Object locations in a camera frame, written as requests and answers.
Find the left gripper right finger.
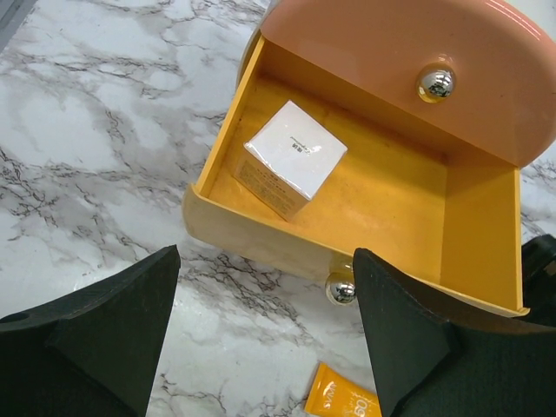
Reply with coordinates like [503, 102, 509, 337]
[353, 248, 555, 416]

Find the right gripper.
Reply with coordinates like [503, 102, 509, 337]
[521, 235, 555, 300]

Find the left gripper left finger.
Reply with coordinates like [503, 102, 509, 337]
[1, 246, 181, 416]

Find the yellow drawer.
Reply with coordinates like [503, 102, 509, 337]
[182, 38, 526, 317]

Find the peach top drawer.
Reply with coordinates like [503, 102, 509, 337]
[257, 1, 555, 167]

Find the white small box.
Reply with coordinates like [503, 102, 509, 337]
[235, 101, 348, 221]

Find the orange sunscreen tube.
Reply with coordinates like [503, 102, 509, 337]
[304, 362, 382, 417]

